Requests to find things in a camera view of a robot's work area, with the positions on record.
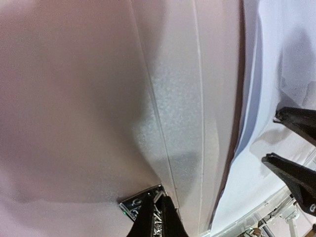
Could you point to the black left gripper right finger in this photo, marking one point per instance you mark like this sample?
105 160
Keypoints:
171 222

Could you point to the metal folder clip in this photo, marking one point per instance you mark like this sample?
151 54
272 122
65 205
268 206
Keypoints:
132 205

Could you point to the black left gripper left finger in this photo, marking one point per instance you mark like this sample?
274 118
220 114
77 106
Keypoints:
144 223

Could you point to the brown paper folder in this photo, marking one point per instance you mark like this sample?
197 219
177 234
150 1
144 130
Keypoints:
102 99

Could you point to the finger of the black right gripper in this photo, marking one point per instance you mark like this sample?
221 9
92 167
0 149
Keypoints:
300 180
300 121

